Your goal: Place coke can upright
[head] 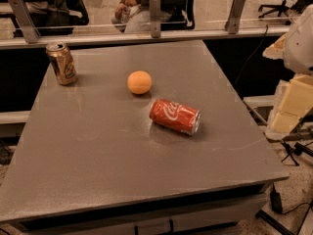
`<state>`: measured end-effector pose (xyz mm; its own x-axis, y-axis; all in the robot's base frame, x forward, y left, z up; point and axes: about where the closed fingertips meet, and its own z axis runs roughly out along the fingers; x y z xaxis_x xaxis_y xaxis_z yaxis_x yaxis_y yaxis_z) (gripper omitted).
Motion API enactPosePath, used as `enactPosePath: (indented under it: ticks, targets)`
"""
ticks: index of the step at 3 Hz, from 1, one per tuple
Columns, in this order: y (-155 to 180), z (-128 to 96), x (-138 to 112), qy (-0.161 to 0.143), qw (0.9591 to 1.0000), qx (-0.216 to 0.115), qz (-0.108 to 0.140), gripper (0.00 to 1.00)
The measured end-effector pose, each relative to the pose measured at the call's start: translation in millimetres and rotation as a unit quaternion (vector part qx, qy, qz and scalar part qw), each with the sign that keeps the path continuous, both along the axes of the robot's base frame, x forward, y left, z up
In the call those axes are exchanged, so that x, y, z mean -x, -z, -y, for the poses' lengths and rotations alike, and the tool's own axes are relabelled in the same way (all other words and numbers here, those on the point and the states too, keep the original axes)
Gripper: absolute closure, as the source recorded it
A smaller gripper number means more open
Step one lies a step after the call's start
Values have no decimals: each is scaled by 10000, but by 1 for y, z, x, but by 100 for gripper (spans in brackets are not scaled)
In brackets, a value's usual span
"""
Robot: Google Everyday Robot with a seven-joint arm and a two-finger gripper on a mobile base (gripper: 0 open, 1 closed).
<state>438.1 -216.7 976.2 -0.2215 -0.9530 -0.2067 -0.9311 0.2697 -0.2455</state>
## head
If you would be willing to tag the black power adapter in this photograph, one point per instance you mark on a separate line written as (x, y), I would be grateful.
(275, 199)

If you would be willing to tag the orange ball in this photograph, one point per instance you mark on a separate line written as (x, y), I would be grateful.
(139, 82)

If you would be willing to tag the seated person in background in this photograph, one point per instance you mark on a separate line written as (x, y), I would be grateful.
(139, 18)

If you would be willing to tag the right metal rail bracket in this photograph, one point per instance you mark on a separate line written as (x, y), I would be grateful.
(233, 23)

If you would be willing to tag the gold drink can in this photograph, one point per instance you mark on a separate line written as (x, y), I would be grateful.
(62, 63)

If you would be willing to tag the middle metal rail bracket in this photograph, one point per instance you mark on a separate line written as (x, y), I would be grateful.
(155, 18)

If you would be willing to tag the black tripod stand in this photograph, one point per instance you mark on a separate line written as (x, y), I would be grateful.
(298, 149)

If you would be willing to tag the left metal rail bracket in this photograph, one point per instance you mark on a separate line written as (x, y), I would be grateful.
(29, 31)

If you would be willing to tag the red coke can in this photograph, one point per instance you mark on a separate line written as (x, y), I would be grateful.
(175, 116)

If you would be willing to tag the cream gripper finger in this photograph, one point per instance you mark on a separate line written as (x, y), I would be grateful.
(275, 51)
(294, 104)

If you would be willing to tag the dark bag on left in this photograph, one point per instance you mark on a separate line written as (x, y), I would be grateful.
(56, 17)

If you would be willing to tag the metal rail bracket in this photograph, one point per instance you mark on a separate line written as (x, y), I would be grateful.
(29, 31)
(233, 23)
(155, 18)

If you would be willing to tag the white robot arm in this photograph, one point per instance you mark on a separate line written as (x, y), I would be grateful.
(297, 57)

